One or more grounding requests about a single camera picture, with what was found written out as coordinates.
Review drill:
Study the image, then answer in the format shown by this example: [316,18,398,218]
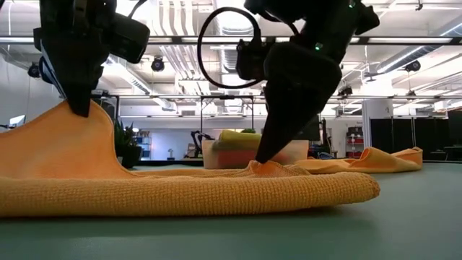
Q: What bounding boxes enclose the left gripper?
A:
[33,27,112,118]

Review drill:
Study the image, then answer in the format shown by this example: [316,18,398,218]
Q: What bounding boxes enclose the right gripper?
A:
[254,42,344,164]

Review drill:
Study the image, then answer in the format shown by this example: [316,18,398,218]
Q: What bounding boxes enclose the yellow microfiber towel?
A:
[218,129,263,143]

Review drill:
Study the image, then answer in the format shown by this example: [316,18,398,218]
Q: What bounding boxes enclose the orange microfiber towel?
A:
[292,146,424,176]

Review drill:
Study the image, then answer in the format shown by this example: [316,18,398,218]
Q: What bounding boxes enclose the orange towel with white label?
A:
[0,99,381,218]

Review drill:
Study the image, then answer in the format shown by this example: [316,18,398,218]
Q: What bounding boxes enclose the translucent plastic bin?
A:
[201,139,310,170]

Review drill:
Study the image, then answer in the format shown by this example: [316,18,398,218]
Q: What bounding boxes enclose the black metal stand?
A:
[92,93,121,126]

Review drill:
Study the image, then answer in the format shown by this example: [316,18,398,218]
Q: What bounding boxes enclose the small potted plant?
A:
[113,121,143,170]

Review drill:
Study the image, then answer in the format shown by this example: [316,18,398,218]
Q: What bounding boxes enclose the lit computer monitor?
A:
[9,114,27,129]

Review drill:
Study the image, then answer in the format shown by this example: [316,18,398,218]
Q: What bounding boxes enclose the red and white shelf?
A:
[345,126,365,159]

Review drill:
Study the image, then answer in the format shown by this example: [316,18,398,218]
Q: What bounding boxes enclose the blue storage shelf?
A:
[135,130,152,160]

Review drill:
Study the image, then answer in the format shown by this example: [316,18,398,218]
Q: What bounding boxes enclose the black partition panels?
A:
[370,109,462,163]

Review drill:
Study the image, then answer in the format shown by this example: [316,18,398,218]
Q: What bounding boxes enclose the black overhead light beam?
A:
[0,35,462,46]

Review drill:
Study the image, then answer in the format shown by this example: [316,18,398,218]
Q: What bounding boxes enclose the teal table mat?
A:
[0,162,462,260]

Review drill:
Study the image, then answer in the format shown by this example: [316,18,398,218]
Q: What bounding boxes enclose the black hanging camera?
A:
[150,56,166,73]
[27,61,41,79]
[404,59,422,74]

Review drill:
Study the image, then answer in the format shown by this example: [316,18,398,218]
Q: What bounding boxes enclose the black background rig frame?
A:
[199,95,255,142]

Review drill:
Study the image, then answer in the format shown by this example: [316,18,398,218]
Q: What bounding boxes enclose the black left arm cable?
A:
[128,0,149,18]

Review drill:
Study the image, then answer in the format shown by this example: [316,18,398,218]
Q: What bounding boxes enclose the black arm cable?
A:
[128,0,149,18]
[196,6,300,90]

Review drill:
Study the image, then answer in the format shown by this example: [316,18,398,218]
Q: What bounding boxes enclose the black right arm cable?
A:
[196,6,300,90]

